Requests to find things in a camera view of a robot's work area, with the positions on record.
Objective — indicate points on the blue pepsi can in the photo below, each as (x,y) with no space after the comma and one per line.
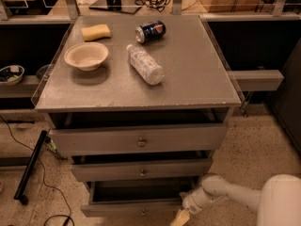
(150,31)

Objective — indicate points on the grey bottom drawer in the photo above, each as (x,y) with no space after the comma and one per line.
(137,197)

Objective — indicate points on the beige paper bowl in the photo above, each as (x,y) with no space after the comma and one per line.
(86,56)

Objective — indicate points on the black monitor stand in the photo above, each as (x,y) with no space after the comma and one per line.
(121,6)

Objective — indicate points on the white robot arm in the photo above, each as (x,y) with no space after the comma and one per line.
(278,203)

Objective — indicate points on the grey top drawer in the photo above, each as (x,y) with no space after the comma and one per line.
(139,139)

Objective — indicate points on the grey middle drawer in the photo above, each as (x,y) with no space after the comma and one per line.
(140,170)

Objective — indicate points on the yellow sponge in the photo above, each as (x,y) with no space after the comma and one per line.
(96,32)

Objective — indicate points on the grey drawer cabinet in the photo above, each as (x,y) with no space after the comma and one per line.
(196,88)

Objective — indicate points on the grey drawer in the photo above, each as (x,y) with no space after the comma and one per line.
(139,139)
(137,197)
(140,170)

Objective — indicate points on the clear plastic water bottle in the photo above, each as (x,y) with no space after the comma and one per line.
(145,65)

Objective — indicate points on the black bar on floor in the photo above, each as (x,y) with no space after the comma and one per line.
(19,194)

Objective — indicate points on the white bowl with items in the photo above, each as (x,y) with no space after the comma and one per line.
(11,75)

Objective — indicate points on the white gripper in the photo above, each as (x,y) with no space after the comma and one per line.
(190,203)

